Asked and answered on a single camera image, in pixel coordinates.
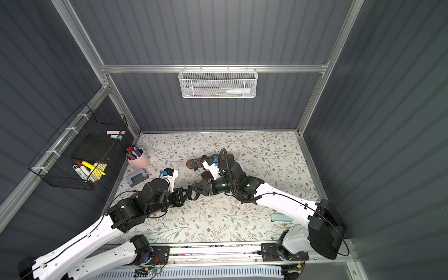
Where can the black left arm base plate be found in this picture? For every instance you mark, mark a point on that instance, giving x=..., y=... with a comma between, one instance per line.
x=153, y=256

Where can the black notebook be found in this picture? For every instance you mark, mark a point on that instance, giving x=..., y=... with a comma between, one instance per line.
x=95, y=149

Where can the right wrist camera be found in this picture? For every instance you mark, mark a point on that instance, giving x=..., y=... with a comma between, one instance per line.
x=214, y=170

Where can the white wire mesh basket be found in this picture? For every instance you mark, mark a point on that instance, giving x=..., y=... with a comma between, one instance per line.
x=213, y=85

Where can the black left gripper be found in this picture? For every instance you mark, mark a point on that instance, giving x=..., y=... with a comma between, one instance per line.
x=181, y=196

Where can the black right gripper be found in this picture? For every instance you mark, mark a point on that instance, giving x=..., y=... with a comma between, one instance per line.
x=209, y=186

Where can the light blue eraser case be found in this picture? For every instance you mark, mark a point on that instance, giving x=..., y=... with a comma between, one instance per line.
x=278, y=217

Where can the yellow highlighter marker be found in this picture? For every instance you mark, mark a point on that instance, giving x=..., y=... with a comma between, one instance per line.
x=96, y=169

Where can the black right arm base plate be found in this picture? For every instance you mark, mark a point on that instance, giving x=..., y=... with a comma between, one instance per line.
x=275, y=252

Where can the pink pen cup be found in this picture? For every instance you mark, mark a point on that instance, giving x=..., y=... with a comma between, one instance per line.
x=137, y=158

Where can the white marker in basket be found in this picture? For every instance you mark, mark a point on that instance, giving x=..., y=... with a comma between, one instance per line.
x=80, y=173

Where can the black wire wall basket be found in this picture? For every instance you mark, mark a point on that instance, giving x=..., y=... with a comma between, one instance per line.
x=53, y=163

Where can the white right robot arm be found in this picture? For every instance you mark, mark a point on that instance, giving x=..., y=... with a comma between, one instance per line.
x=323, y=228

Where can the black rugged watch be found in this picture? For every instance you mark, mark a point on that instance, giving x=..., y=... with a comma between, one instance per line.
x=204, y=162

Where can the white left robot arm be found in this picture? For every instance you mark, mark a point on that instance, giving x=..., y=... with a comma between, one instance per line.
x=73, y=260

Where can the white tube in basket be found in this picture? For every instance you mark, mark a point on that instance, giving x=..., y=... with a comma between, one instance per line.
x=239, y=91

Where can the brown wooden watch stand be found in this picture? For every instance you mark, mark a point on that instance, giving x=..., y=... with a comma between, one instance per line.
x=221, y=164

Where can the grey hole punch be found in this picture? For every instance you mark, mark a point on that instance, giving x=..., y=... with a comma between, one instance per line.
x=137, y=177

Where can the black slim watch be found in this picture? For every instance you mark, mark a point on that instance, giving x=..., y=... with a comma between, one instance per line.
x=194, y=164

